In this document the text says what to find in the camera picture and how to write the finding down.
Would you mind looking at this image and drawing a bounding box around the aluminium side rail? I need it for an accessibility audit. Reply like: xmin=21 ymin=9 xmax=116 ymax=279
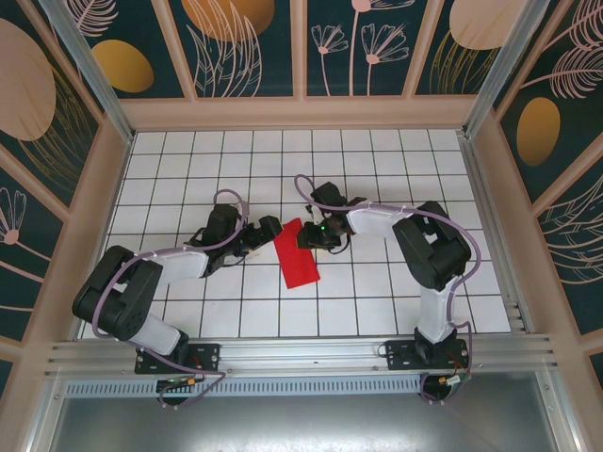
xmin=459 ymin=134 xmax=536 ymax=336

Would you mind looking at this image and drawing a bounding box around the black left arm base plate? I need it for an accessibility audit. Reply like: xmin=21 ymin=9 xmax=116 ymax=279
xmin=135 ymin=342 xmax=221 ymax=376

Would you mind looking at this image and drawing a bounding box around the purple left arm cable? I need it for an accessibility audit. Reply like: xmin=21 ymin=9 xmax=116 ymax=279
xmin=91 ymin=187 xmax=252 ymax=412

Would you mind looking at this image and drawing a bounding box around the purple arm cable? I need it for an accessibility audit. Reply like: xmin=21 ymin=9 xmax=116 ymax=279
xmin=91 ymin=187 xmax=252 ymax=412
xmin=294 ymin=173 xmax=481 ymax=407

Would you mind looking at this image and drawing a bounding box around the grey metal sheet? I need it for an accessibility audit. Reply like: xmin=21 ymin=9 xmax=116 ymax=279
xmin=44 ymin=371 xmax=566 ymax=452

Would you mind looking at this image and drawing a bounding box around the perforated metal cable tray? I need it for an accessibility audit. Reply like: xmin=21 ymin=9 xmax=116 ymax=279
xmin=63 ymin=378 xmax=425 ymax=397

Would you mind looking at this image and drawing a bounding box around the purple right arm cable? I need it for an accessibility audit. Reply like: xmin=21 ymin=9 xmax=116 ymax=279
xmin=294 ymin=173 xmax=481 ymax=407

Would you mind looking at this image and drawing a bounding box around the aluminium mounting rail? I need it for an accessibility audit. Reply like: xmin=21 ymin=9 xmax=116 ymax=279
xmin=44 ymin=332 xmax=562 ymax=379

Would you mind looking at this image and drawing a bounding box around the aluminium frame post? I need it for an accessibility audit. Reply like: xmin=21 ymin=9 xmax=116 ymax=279
xmin=36 ymin=0 xmax=137 ymax=143
xmin=464 ymin=0 xmax=553 ymax=137

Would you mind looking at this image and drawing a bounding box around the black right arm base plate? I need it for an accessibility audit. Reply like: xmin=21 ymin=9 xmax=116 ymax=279
xmin=384 ymin=338 xmax=472 ymax=373

